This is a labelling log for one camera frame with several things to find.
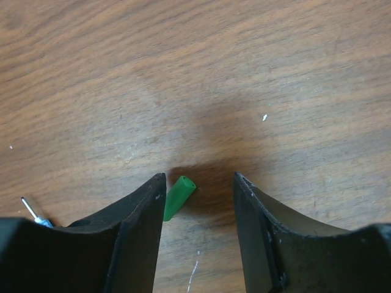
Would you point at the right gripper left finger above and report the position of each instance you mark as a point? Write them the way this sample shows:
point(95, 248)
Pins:
point(112, 250)

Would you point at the green pen cap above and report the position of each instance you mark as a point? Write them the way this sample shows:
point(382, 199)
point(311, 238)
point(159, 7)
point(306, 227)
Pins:
point(177, 196)

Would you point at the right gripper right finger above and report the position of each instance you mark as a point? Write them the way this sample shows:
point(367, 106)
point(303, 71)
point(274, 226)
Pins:
point(283, 250)

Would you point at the white purple pen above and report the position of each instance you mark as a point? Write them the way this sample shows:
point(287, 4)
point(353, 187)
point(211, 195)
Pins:
point(37, 219)

